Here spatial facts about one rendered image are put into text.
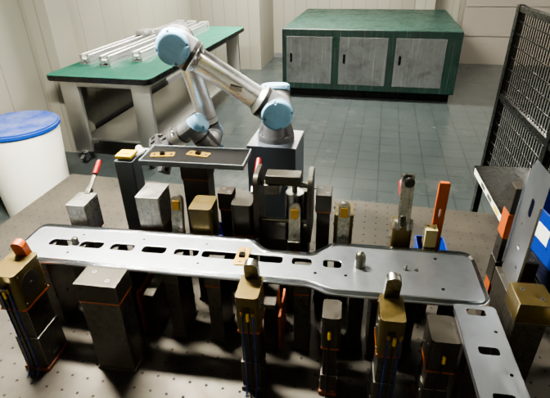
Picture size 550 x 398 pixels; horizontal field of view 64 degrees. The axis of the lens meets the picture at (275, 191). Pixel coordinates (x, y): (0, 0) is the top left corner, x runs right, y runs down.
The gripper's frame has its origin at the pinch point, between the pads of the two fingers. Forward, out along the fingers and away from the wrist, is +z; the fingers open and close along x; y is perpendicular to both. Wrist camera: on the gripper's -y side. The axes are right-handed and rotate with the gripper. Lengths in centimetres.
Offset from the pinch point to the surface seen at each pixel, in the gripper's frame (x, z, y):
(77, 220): 26.5, 2.7, -28.8
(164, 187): 13.5, -26.8, -26.3
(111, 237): 22.9, -11.3, -39.7
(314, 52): -316, 45, 300
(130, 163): 16.4, -13.7, -11.2
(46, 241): 36, 4, -37
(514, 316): -22, -106, -88
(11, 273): 50, -7, -53
